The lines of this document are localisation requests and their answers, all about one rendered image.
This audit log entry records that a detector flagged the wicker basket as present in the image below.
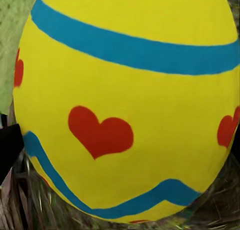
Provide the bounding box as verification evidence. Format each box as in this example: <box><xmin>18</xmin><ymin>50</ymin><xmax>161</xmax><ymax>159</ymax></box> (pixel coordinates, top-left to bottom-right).
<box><xmin>0</xmin><ymin>0</ymin><xmax>240</xmax><ymax>230</ymax></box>

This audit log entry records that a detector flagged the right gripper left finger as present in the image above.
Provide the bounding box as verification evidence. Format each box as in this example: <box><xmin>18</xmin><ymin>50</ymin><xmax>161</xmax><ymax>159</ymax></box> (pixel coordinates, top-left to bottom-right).
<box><xmin>0</xmin><ymin>124</ymin><xmax>24</xmax><ymax>186</ymax></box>

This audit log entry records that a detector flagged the easter egg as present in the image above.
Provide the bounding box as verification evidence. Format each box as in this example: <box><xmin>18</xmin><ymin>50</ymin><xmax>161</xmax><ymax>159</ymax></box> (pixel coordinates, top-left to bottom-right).
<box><xmin>13</xmin><ymin>0</ymin><xmax>240</xmax><ymax>225</ymax></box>

